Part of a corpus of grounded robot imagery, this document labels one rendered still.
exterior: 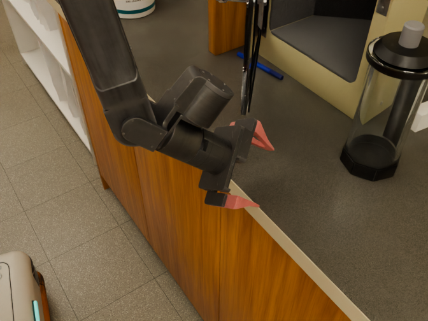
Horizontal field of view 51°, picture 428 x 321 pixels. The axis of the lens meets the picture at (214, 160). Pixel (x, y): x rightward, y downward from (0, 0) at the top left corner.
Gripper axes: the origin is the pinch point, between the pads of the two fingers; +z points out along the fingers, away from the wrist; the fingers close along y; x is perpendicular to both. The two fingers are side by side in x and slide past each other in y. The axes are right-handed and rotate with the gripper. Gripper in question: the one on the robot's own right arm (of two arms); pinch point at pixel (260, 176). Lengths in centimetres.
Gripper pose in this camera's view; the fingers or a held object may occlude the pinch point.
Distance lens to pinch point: 72.9
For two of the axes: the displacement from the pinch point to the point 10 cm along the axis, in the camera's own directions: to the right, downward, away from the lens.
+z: 7.5, 3.4, 5.7
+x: -6.0, -0.1, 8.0
